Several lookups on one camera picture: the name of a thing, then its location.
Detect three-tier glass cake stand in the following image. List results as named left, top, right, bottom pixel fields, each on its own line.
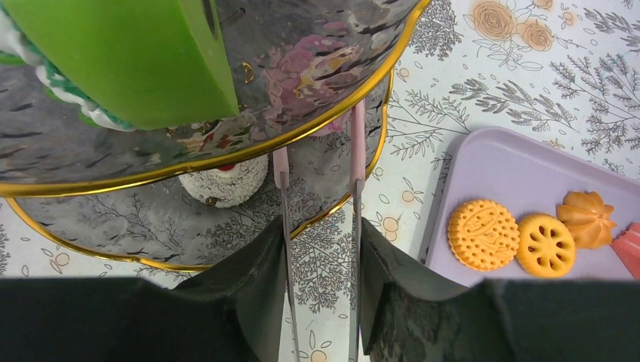
left=1, top=1, right=428, bottom=272

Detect pink cake slice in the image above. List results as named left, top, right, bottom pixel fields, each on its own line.
left=611, top=222, right=639, bottom=280

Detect pink handled tongs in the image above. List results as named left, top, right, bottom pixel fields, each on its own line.
left=272, top=100, right=366, bottom=361

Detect pink sugared cake ball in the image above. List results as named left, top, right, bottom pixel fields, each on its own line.
left=311, top=112, right=350, bottom=137

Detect yellow round biscuit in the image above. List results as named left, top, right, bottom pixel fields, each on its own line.
left=447, top=199, right=519, bottom=272

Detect green striped cake piece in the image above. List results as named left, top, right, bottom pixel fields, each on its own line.
left=1, top=1, right=239, bottom=131

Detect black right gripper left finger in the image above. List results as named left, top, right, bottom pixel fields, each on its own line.
left=1, top=216, right=286, bottom=361

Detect grey speckled cake ball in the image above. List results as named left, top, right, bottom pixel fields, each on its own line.
left=178, top=155, right=269, bottom=208

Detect orange swirl cookie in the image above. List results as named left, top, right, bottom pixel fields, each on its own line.
left=555, top=192, right=617, bottom=250

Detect lilac plastic tray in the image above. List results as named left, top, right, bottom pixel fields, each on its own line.
left=423, top=127, right=639, bottom=287

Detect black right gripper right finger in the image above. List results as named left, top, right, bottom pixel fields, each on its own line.
left=360, top=220, right=639, bottom=361

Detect yellow jam-dot cookie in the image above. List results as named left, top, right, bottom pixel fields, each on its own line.
left=516, top=213, right=577, bottom=278

